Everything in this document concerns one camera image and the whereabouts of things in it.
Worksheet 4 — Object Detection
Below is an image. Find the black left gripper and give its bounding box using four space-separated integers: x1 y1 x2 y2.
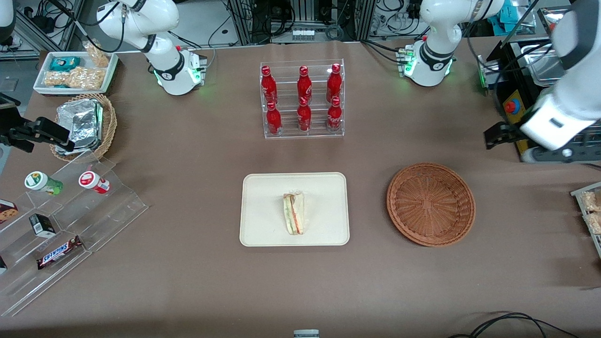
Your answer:
484 120 527 150

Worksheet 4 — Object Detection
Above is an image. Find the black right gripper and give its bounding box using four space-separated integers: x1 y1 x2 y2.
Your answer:
0 117 76 154

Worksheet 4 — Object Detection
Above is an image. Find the triangle sandwich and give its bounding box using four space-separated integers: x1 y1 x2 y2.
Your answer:
282 190 306 236

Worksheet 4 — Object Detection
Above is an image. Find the tan wicker basket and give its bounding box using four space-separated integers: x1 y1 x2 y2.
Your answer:
49 93 118 163

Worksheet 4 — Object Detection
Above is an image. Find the stainless steel tray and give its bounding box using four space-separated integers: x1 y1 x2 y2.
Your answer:
516 40 566 88

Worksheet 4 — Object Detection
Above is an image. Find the round brown wicker basket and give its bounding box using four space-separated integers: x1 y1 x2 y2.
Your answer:
386 162 476 247

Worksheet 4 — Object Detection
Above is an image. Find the cream plastic tray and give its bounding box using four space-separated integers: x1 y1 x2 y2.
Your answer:
239 172 350 247

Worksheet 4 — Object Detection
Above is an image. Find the silver foil packet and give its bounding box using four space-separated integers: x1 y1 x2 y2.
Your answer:
54 99 104 155

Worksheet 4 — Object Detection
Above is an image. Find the green lidded cup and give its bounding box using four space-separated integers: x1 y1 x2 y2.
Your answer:
24 171 64 196

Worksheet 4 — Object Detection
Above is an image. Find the white rectangular snack bin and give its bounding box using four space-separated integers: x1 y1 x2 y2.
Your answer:
33 51 119 96

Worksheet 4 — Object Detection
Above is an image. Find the red lidded cup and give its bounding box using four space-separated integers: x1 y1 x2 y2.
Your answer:
78 171 111 194

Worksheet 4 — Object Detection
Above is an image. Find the clear bag of nuts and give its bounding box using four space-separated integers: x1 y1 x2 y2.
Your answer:
44 67 106 90
84 40 111 68

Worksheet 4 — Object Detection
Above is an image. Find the silver cylinder with green light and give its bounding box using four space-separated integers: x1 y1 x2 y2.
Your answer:
477 55 504 90

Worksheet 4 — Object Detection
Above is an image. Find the black control box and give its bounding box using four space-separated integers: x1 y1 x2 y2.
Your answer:
486 40 601 163

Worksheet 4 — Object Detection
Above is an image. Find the teal snack packet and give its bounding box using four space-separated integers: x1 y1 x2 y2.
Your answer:
49 56 81 72

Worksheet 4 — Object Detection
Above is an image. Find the small black box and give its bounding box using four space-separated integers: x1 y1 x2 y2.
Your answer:
29 214 57 238

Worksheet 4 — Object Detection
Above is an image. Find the brown cookie box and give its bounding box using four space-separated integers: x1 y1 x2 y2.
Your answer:
0 200 19 224

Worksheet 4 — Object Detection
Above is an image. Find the clear acrylic stepped shelf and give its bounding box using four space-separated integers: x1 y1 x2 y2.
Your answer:
0 150 149 318

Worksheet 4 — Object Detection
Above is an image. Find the Snickers chocolate bar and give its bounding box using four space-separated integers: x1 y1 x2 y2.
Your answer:
37 236 84 270

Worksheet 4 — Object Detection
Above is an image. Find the red cola bottle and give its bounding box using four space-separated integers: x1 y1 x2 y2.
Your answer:
261 66 278 106
297 66 313 102
326 63 343 102
266 101 283 136
297 97 312 132
327 96 343 132

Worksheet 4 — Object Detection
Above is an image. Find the clear acrylic bottle rack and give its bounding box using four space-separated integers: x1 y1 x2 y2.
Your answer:
260 59 345 139

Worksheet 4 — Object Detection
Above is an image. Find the black floor cable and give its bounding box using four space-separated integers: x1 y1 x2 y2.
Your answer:
447 312 581 338

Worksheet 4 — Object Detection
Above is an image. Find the aluminium frame rack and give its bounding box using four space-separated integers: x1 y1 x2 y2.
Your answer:
227 0 377 44

